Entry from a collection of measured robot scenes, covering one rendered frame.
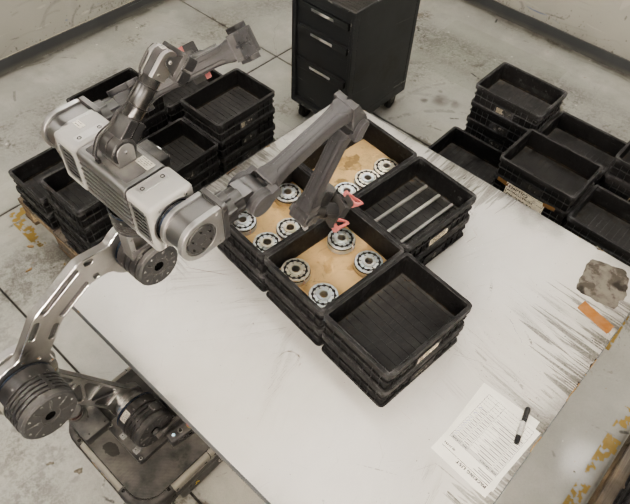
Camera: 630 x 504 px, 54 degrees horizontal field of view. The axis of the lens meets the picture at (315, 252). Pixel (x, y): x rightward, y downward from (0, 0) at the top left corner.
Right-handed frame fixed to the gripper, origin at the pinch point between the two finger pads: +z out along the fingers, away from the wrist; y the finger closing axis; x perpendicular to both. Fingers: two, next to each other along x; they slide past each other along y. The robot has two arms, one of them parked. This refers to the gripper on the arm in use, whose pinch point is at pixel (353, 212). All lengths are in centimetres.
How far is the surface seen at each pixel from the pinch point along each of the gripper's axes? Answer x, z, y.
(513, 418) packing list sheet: 78, 32, 14
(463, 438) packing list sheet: 78, 16, 23
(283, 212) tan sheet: -22.8, -7.1, 22.9
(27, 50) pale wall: -287, -39, 131
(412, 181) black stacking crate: -18.8, 41.4, -2.2
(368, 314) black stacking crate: 30.9, 0.2, 17.8
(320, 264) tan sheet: 5.4, -5.1, 21.1
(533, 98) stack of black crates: -77, 162, -25
